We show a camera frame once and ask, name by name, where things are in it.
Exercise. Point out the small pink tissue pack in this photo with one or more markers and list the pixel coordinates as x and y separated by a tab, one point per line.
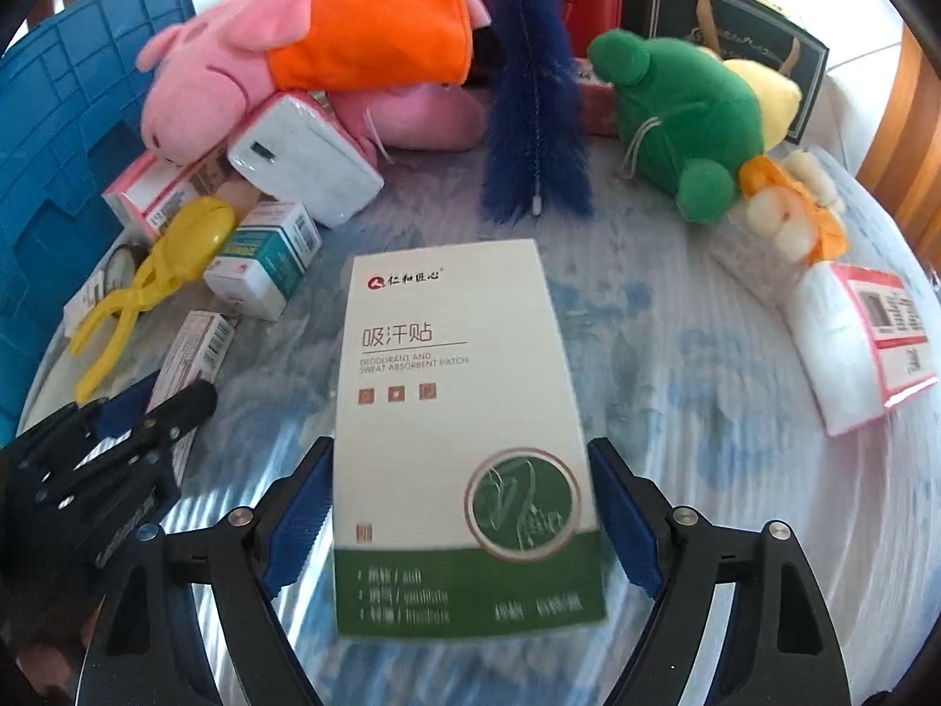
147	191

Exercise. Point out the slim white and pink box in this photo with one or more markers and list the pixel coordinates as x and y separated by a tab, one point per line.
200	345

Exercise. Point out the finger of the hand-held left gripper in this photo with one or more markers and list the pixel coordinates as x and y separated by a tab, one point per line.
187	408
125	404

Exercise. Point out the wooden furniture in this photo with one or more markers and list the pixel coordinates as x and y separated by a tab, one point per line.
911	147

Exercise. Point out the green and yellow plush toy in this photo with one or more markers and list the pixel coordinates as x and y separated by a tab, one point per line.
676	110

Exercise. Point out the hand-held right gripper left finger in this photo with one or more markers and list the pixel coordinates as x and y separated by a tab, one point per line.
298	522

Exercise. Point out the blue feather duster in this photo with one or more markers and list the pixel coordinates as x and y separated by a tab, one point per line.
533	125

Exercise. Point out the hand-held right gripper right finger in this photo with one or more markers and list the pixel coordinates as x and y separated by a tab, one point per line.
626	522

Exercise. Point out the yellow plastic clamp tool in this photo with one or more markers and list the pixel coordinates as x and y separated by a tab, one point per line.
195	235

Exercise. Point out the black gift box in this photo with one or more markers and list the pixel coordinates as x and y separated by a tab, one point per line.
735	7

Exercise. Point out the pink patterned pack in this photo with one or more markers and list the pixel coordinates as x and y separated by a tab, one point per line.
599	103

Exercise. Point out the white and teal medicine box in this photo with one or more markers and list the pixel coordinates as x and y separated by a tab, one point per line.
272	254

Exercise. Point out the orange and white plush toy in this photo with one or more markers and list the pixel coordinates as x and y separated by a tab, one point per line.
790	213

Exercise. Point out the blue plastic crate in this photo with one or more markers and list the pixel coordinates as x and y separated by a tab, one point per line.
59	125

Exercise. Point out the white and green box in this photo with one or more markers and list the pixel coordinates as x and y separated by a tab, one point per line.
456	382

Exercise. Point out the pink pig plush orange shirt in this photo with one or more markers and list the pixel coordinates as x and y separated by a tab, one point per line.
367	15

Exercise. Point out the large pink tissue pack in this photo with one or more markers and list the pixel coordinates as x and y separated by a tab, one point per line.
305	154

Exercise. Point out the white tissue pack pink label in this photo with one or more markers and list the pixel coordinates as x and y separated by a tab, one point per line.
831	353

